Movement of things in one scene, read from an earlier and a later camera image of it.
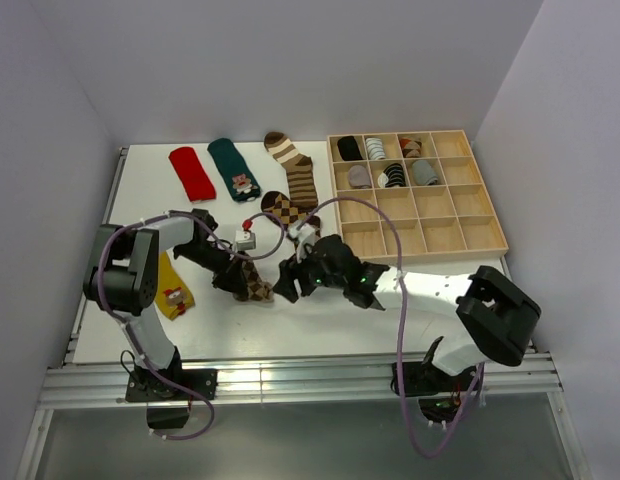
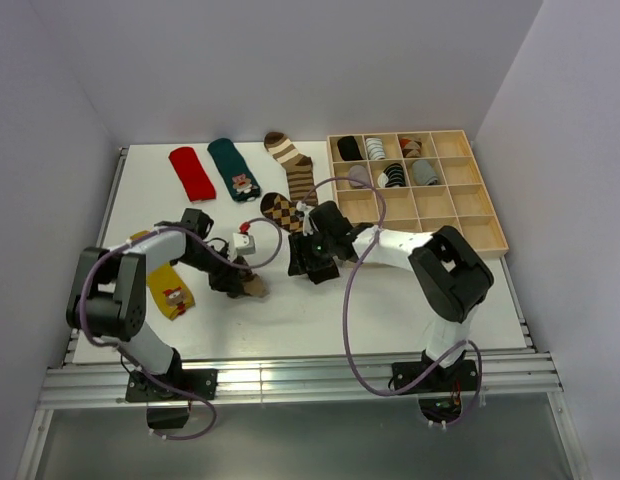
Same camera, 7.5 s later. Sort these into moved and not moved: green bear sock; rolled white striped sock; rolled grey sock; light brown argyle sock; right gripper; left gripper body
Moved: right gripper; light brown argyle sock
Not moved: rolled white striped sock; rolled grey sock; green bear sock; left gripper body
